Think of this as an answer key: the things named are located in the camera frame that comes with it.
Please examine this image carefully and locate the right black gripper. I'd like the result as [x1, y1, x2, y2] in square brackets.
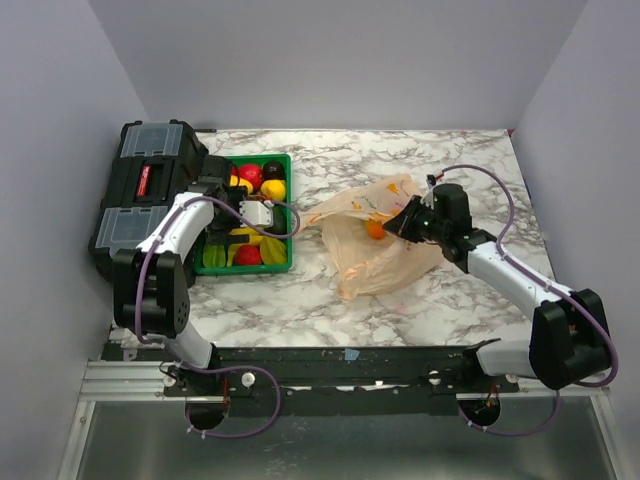
[383, 195, 448, 244]

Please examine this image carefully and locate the orange green fake mango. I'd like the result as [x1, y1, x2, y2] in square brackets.
[364, 220, 386, 240]

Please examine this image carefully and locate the orange plastic bag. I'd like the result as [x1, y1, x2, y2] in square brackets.
[300, 174, 443, 300]

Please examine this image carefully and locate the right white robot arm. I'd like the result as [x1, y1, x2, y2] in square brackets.
[383, 184, 614, 392]

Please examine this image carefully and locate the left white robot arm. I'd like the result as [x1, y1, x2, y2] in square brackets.
[113, 155, 248, 395]

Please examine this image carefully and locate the green fake starfruit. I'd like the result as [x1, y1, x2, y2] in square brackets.
[202, 245, 227, 269]

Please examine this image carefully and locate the red fake strawberry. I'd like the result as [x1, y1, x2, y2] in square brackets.
[233, 244, 262, 266]

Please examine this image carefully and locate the yellow fake banana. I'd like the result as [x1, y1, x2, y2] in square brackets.
[226, 228, 262, 267]

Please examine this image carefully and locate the yellow fake starfruit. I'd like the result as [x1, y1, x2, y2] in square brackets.
[259, 237, 288, 265]

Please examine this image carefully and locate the dark green fake avocado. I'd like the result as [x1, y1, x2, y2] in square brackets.
[267, 206, 288, 235]

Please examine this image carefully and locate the red fake pomegranate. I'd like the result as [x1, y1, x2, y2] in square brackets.
[238, 163, 263, 191]

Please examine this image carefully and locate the yellow fake pear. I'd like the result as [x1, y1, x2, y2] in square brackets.
[260, 179, 287, 201]

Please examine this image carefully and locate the dark purple fake plum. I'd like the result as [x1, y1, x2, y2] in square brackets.
[262, 160, 286, 181]

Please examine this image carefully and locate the green plastic basket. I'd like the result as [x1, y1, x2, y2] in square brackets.
[194, 153, 295, 276]

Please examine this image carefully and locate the black tool box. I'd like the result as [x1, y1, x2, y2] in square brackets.
[88, 119, 208, 283]

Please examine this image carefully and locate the blue tape piece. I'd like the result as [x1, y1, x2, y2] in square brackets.
[344, 348, 360, 362]

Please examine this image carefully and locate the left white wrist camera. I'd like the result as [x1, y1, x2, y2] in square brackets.
[239, 200, 273, 230]

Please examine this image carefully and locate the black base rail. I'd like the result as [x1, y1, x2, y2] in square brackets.
[101, 346, 516, 417]

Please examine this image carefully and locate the aluminium frame rail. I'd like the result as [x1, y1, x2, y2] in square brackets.
[80, 361, 610, 403]

